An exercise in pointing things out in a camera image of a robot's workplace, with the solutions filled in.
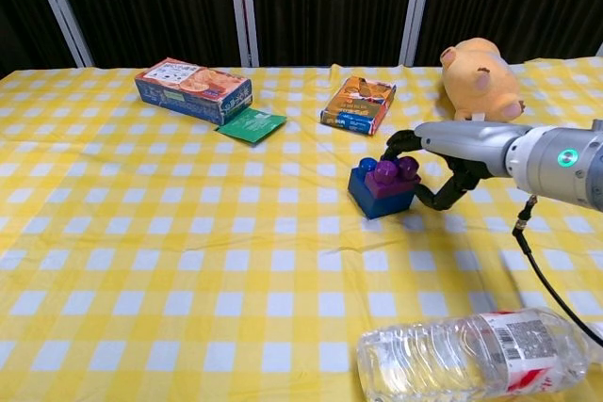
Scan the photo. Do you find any large orange blue snack box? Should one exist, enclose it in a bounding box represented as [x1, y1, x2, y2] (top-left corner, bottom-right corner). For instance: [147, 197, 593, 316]
[134, 57, 253, 126]

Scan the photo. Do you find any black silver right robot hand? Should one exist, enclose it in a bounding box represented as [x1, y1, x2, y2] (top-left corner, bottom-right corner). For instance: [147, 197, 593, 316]
[381, 120, 531, 211]

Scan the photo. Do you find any silver partition frame post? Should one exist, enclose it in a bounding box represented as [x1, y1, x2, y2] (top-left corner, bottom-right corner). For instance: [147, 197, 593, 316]
[399, 0, 435, 68]
[226, 0, 260, 69]
[25, 0, 94, 69]

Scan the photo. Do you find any blue toy building block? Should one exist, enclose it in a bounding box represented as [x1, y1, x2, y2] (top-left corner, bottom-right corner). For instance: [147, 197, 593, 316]
[348, 156, 416, 220]

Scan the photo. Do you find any green foil packet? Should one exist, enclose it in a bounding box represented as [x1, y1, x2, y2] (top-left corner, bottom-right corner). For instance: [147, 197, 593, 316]
[214, 107, 288, 145]

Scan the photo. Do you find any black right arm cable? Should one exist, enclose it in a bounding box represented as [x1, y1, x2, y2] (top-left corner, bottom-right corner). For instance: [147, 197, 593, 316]
[512, 195, 603, 347]

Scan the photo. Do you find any yellow white checkered tablecloth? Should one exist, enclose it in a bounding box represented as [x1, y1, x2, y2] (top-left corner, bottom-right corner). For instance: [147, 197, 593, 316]
[0, 56, 603, 402]

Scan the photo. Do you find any orange plush animal toy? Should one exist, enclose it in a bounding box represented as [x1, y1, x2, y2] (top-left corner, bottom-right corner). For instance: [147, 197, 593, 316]
[439, 37, 527, 123]

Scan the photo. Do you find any purple toy building block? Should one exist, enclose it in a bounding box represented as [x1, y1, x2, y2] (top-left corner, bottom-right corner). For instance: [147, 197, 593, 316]
[366, 156, 422, 201]

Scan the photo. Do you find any clear plastic water bottle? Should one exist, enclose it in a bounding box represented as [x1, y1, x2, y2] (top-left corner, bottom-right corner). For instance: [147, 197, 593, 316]
[356, 306, 603, 402]

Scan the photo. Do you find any small orange blue box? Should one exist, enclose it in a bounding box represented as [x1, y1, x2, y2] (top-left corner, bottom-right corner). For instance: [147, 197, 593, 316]
[319, 75, 397, 137]

